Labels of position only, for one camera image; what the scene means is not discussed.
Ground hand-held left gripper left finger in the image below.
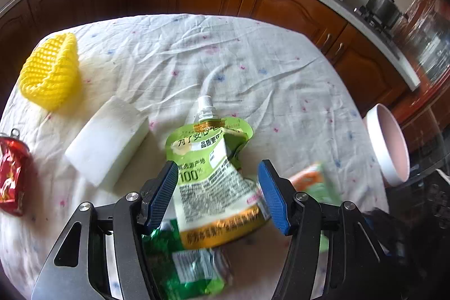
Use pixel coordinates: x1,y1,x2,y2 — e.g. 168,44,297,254
31,160,180,300

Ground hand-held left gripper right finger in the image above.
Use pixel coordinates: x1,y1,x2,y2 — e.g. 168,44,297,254
258,159,403,300

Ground orange green wrapper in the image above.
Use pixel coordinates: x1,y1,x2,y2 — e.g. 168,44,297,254
290,162,343,206

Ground green juice pouch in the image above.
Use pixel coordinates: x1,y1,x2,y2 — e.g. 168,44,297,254
165,95,271,249

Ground pink bin with white rim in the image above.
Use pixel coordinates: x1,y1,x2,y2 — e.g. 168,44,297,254
362,103,411,187

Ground green foil snack wrapper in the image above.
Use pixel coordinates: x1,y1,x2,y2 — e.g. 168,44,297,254
142,219,233,300

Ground white foam block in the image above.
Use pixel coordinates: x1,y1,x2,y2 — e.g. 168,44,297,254
64,95,150,187

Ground white floral tablecloth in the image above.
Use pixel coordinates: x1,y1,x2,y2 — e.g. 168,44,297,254
0,13,389,300

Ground crushed red can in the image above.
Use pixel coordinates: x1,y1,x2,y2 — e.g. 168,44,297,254
0,129,34,216

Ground yellow foam net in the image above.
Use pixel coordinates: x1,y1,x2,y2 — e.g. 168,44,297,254
19,33,80,111

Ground brown glass door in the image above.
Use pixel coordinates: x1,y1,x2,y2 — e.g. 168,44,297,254
390,0,450,153

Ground gas stove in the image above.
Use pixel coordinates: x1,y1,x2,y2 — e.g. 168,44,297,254
278,0,401,58

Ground steel pot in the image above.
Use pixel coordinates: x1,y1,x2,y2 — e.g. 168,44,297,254
366,0,403,26

